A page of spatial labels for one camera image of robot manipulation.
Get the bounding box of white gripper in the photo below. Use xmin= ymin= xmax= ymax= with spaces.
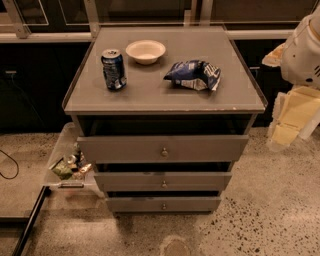
xmin=262 ymin=43 xmax=320 ymax=152

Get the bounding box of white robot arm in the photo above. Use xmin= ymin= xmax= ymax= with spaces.
xmin=262 ymin=7 xmax=320 ymax=152

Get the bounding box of grey drawer cabinet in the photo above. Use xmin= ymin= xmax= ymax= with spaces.
xmin=64 ymin=27 xmax=267 ymax=200

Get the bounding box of grey top drawer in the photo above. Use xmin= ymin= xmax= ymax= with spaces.
xmin=78 ymin=135 xmax=248 ymax=163

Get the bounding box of blue chip bag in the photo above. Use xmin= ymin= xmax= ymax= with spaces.
xmin=164 ymin=60 xmax=221 ymax=91

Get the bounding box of white paper bowl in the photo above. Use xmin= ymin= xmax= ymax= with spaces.
xmin=126 ymin=40 xmax=166 ymax=65

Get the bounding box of blue soda can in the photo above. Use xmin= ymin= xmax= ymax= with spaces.
xmin=101 ymin=49 xmax=127 ymax=91

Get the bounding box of clear plastic bin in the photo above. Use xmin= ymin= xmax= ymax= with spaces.
xmin=44 ymin=122 xmax=99 ymax=194

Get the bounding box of green packet in bin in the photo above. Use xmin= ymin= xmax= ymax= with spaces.
xmin=51 ymin=159 xmax=73 ymax=180

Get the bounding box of black floor rail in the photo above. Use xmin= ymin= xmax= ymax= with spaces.
xmin=12 ymin=186 xmax=51 ymax=256

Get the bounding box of black floor cable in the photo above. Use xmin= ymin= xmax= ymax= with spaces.
xmin=0 ymin=149 xmax=20 ymax=180

